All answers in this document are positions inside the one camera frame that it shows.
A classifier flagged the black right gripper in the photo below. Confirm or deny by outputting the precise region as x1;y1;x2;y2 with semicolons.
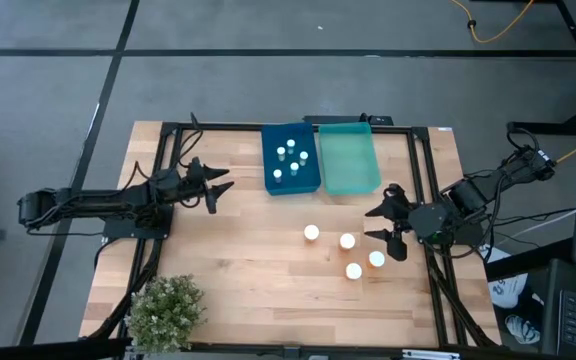
363;182;419;263

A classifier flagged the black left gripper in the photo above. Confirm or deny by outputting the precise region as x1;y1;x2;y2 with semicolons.
180;156;236;215

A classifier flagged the blue plastic bin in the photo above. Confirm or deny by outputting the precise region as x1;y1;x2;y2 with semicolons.
260;122;323;196

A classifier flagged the teal plastic bin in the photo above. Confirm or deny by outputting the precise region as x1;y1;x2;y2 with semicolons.
317;121;383;196

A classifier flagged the black power box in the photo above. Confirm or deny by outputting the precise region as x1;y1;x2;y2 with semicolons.
302;114;395;127

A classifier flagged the green potted plant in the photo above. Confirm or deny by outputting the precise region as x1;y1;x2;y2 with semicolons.
126;273;208;354

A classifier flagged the silver label plate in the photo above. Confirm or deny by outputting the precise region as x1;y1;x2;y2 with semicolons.
401;349;462;360

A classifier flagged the white printed shoe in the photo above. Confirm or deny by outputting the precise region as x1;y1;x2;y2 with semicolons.
504;313;542;347
488;247;530;310

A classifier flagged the black metal table frame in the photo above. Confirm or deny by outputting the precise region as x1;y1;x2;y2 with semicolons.
80;121;502;352

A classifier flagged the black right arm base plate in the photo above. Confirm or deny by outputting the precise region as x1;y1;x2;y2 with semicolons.
420;219;488;247

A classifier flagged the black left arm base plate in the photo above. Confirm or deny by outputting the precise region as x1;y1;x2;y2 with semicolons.
102;203;175;241

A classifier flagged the white cable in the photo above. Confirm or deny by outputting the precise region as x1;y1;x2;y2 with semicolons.
495;189;576;244

